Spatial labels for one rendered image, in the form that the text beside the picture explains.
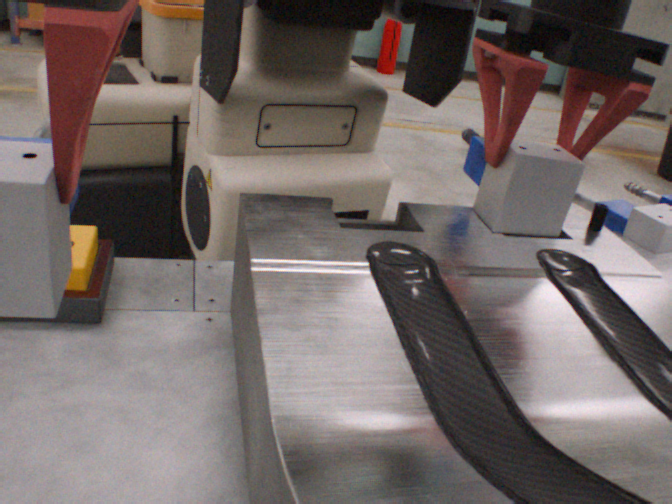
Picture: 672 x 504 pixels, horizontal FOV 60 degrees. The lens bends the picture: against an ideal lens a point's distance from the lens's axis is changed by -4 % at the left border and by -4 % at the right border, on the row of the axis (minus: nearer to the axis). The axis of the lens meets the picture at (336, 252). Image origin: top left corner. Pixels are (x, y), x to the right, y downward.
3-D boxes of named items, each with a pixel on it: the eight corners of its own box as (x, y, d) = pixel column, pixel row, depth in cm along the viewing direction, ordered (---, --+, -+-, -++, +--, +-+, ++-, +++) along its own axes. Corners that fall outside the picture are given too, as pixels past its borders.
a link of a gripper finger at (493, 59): (581, 194, 38) (635, 46, 33) (480, 180, 36) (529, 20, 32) (532, 156, 43) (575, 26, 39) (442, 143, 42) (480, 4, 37)
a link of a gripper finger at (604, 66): (613, 198, 38) (669, 55, 34) (518, 185, 36) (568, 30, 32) (562, 161, 44) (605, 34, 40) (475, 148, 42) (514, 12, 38)
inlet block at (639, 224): (537, 215, 60) (553, 165, 58) (569, 212, 62) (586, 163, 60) (643, 281, 50) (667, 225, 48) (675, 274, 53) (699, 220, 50)
